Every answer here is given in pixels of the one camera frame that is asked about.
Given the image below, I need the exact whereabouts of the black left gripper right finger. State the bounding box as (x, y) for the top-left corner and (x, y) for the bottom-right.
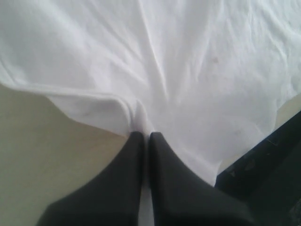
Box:
(149, 132), (255, 226)

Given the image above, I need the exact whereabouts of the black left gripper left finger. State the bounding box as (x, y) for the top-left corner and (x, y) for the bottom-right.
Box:
(37, 132), (144, 226)

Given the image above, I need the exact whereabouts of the white t-shirt red print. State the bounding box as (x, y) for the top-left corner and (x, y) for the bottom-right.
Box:
(0, 0), (301, 226)

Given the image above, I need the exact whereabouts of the black table edge frame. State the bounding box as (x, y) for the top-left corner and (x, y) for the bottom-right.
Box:
(215, 113), (301, 226)

